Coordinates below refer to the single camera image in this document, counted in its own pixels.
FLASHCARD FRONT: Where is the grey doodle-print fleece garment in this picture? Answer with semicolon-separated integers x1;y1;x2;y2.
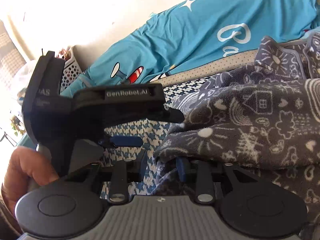
153;33;319;239

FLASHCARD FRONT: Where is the person's left hand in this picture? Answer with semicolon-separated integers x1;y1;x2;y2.
1;146;59;215

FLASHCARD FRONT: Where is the houndstooth pattern mattress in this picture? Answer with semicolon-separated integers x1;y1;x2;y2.
100;49;257;195

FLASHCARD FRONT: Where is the white perforated plastic basket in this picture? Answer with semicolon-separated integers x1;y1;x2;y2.
60;47;82;93

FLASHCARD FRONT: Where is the grey checked fabric cover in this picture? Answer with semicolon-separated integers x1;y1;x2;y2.
0;21;26;77

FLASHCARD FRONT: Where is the blue cartoon-print bed sheet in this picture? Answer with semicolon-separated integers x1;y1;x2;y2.
23;0;319;147

